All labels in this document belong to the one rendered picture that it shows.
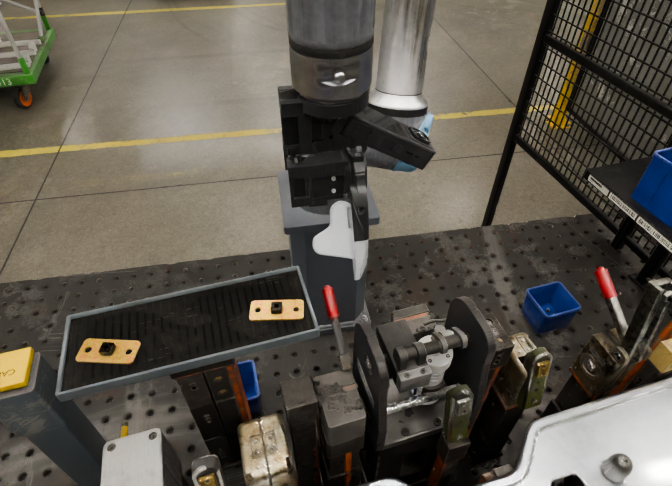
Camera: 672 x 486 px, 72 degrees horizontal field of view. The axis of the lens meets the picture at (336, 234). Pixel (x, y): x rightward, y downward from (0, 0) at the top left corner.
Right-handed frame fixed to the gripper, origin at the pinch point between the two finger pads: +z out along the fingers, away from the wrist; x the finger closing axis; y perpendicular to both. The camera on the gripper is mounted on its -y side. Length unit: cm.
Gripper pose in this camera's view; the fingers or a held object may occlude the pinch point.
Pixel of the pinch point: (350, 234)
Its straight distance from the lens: 58.2
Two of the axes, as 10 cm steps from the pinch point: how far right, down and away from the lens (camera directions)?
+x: 1.8, 6.9, -7.0
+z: 0.1, 7.1, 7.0
